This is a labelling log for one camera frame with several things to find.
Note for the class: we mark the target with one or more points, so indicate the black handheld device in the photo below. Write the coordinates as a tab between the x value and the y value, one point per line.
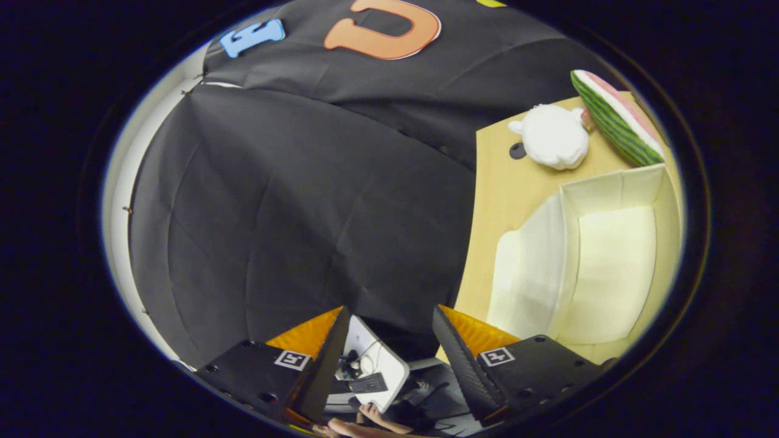
368	384

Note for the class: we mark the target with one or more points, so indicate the white plush toy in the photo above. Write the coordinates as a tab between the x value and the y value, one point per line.
554	137

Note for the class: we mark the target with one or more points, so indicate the black table grommet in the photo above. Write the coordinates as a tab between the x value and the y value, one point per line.
517	151

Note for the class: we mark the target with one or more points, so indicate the black backdrop cloth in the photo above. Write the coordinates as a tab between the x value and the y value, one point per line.
304	213

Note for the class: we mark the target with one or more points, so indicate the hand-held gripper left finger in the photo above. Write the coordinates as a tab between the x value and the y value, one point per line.
328	371

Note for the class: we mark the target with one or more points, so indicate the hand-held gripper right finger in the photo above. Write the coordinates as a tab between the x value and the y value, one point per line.
465	371

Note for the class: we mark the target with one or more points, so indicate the watermelon slice plush toy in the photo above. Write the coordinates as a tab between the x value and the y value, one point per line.
614	121

